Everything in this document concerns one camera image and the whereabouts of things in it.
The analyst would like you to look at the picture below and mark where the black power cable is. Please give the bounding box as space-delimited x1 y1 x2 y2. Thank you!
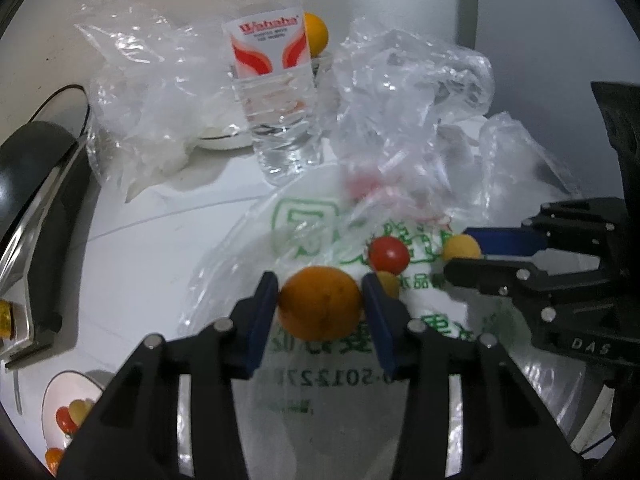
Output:
37 85 93 136

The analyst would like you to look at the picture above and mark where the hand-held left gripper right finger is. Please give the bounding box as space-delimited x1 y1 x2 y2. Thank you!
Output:
361 274 583 480

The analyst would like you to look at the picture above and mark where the clear plastic water bottle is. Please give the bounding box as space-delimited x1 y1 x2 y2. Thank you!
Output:
222 0 321 186

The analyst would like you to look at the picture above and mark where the white round plate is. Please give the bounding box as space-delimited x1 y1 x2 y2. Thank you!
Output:
41 370 108 466

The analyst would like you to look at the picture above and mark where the silver induction cooker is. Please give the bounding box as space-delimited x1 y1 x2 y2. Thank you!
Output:
0 140 96 361

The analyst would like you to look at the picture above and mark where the crumpled clear plastic bag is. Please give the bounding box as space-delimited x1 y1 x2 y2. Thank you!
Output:
332 17 583 233

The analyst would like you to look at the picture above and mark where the small yellow fruit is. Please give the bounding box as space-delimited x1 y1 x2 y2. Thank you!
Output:
69 399 96 423
375 271 401 298
442 234 483 262

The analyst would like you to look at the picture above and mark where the white green-printed plastic bag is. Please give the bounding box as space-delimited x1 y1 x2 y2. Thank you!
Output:
177 160 616 480

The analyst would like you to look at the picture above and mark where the white bowl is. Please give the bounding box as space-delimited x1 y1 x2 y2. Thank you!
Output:
195 125 253 152

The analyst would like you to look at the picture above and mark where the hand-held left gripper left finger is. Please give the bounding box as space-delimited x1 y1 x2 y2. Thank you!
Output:
57 271 279 480

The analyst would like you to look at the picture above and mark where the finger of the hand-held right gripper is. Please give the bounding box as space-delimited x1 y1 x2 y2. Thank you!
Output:
444 257 616 312
462 196 628 281

